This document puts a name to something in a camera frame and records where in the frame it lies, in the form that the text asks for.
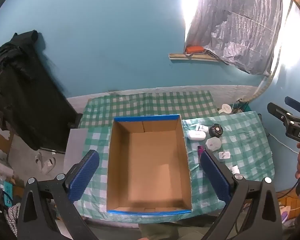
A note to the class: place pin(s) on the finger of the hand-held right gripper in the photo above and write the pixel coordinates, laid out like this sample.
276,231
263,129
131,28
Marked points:
298,106
278,113

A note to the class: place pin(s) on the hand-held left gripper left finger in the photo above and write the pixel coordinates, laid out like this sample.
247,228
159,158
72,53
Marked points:
85,175

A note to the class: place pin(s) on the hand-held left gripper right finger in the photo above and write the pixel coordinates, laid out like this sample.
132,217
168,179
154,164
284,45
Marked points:
215,177

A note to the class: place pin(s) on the white charger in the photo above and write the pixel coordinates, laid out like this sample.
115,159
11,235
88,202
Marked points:
224,155

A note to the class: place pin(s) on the pink gold lighter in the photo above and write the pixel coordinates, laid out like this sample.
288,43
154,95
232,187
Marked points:
200,153

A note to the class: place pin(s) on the green metal tin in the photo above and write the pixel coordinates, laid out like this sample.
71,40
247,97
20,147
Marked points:
213,144

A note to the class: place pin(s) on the white earbud case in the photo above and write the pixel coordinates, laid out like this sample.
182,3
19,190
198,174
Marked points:
196,135

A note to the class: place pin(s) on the black round jar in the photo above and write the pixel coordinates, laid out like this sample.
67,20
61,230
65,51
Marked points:
216,130

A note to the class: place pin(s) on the white pill bottle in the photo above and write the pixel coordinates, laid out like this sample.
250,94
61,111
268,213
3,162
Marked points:
202,128

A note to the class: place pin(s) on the cardboard box with blue tape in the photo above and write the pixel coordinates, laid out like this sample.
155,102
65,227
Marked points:
150,167

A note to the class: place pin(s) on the white slipper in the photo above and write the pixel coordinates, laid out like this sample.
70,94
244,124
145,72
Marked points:
38,160
49,164

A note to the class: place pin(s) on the teal checked plastic tablecloth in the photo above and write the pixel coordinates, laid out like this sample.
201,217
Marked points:
245,135

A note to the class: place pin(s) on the white round object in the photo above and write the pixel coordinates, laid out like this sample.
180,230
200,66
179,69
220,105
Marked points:
225,109

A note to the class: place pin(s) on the person's olive green clothing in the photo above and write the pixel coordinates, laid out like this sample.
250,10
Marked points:
160,231

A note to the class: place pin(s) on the teal cardboard box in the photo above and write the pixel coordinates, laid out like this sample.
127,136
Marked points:
8,192

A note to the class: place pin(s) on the striped cloth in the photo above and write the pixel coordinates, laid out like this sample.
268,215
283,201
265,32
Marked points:
13,217

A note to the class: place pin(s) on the silver tarp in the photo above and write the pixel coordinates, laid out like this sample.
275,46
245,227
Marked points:
240,30

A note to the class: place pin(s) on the dark green checked cloth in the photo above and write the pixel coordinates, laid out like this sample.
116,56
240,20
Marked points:
152,102

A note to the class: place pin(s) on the orange item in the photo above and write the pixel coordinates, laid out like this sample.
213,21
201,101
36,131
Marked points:
195,49

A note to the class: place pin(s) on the wooden ledge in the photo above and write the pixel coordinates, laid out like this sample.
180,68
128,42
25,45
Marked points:
180,57

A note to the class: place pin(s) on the black hanging clothing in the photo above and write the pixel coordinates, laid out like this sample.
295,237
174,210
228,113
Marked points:
20,80

